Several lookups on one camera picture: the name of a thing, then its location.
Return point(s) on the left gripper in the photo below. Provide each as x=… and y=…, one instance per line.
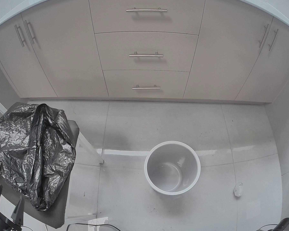
x=2, y=224

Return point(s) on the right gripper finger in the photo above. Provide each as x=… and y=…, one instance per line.
x=285, y=225

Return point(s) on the black plastic bag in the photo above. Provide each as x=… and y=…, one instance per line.
x=26, y=148

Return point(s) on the white trash bin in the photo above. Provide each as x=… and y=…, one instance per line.
x=169, y=174

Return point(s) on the white chair with grey seat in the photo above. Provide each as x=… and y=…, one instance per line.
x=57, y=210

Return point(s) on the beige cabinet with drawers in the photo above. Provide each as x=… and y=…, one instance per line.
x=147, y=44

